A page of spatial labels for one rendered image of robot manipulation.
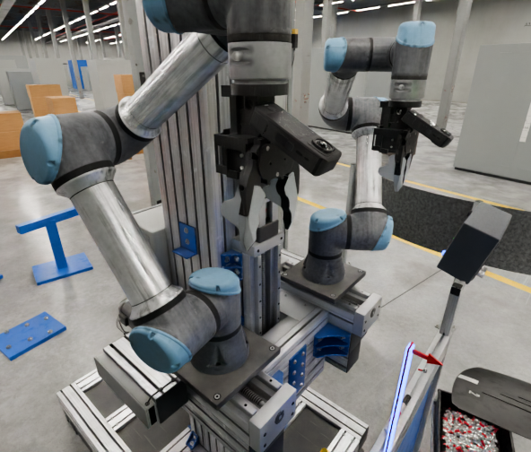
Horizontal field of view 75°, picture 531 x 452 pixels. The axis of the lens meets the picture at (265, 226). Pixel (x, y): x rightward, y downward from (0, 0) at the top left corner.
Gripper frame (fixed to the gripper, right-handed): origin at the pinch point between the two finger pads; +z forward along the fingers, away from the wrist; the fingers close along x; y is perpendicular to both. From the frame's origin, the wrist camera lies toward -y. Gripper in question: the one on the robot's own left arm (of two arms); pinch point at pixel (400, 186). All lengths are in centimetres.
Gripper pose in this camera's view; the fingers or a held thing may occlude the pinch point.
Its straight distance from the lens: 92.6
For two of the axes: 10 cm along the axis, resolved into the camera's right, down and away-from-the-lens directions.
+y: -7.8, -2.6, 5.7
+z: -0.1, 9.1, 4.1
